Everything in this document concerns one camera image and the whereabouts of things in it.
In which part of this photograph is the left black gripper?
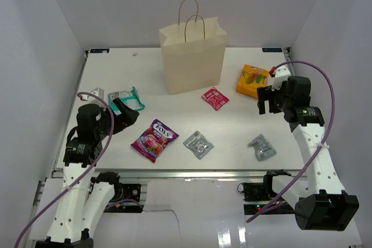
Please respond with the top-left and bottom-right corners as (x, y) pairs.
(95, 97), (139, 138)

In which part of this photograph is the teal white snack bag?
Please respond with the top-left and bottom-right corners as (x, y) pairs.
(108, 87), (145, 115)

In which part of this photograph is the orange snack bag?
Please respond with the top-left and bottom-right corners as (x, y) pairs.
(236, 64), (269, 99)

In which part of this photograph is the purple Fox's candy bag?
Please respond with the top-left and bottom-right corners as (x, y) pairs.
(131, 119), (179, 163)

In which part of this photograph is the red candy sachet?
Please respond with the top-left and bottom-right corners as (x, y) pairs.
(202, 87), (229, 111)

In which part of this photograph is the grey sachet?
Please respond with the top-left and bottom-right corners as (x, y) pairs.
(248, 134), (277, 161)
(183, 131), (214, 160)

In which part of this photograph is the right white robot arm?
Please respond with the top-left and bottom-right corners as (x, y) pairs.
(257, 76), (359, 231)

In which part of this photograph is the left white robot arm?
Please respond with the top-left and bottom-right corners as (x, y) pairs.
(35, 98), (139, 247)

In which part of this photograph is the beige paper bag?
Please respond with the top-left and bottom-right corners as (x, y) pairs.
(159, 2), (227, 95)

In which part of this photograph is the right blue label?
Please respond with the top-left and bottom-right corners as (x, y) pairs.
(262, 48), (282, 53)

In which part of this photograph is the blue label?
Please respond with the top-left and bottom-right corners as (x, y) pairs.
(88, 48), (110, 53)
(262, 48), (282, 53)

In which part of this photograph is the left blue label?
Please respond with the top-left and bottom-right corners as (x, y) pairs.
(88, 48), (110, 53)

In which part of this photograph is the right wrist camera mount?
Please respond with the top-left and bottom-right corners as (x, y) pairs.
(269, 65), (291, 91)

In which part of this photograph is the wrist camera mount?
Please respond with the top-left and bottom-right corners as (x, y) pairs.
(87, 87), (105, 106)
(269, 65), (291, 91)

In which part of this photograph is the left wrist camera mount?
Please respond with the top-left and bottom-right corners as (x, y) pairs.
(87, 87), (105, 106)

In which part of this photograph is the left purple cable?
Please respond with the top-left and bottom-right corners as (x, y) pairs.
(13, 92), (115, 248)

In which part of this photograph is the purple cable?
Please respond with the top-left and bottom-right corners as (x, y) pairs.
(13, 92), (115, 248)
(246, 60), (335, 224)

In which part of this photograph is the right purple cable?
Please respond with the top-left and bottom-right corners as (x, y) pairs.
(246, 60), (335, 224)

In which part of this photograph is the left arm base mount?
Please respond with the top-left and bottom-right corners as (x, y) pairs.
(94, 171), (141, 210)

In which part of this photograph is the aluminium table frame rail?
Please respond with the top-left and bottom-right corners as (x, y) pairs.
(28, 46), (309, 231)

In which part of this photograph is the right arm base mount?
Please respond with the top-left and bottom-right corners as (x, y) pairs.
(237, 170), (292, 215)

